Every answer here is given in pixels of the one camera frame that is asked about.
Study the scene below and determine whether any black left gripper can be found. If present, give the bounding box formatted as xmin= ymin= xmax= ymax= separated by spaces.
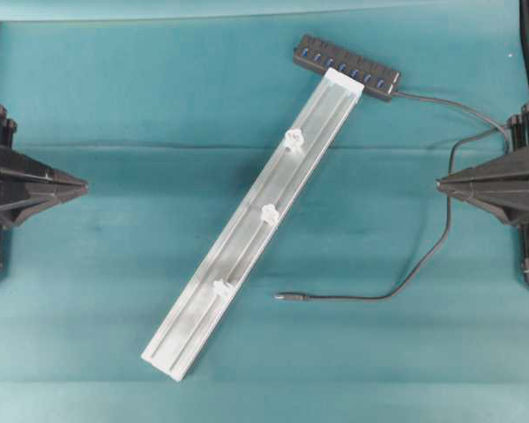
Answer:
xmin=0 ymin=105 xmax=88 ymax=228

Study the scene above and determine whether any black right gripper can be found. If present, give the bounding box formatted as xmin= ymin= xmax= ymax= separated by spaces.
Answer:
xmin=436 ymin=102 xmax=529 ymax=226

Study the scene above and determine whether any black USB cable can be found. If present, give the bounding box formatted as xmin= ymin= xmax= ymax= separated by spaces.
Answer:
xmin=274 ymin=90 xmax=512 ymax=304

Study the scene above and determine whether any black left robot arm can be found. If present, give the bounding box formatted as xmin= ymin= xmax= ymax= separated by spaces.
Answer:
xmin=0 ymin=105 xmax=88 ymax=270

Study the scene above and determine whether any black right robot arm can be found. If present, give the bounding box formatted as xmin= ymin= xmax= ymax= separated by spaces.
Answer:
xmin=437 ymin=102 xmax=529 ymax=285

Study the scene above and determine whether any black USB hub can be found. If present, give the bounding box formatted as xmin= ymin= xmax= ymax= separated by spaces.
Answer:
xmin=293 ymin=34 xmax=401 ymax=102

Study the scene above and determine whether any silver aluminium rail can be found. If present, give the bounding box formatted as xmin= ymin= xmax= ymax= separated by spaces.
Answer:
xmin=141 ymin=69 xmax=364 ymax=382

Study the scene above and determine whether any white ring far from hub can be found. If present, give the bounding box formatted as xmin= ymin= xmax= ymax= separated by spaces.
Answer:
xmin=212 ymin=278 xmax=233 ymax=301

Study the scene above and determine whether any white ring near hub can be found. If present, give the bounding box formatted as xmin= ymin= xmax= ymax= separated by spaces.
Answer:
xmin=283 ymin=129 xmax=305 ymax=150

